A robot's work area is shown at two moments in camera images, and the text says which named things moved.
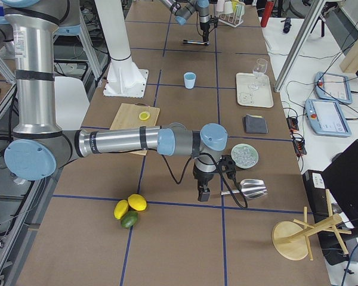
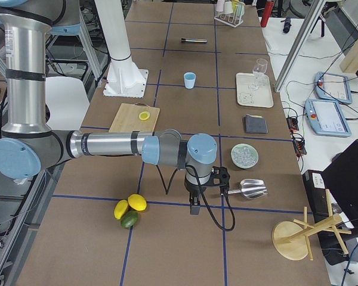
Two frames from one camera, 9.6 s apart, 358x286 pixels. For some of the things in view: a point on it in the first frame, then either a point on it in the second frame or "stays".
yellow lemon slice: [144, 115] stays
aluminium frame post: [292, 59] stays
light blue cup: [190, 78] stays
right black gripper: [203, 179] → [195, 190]
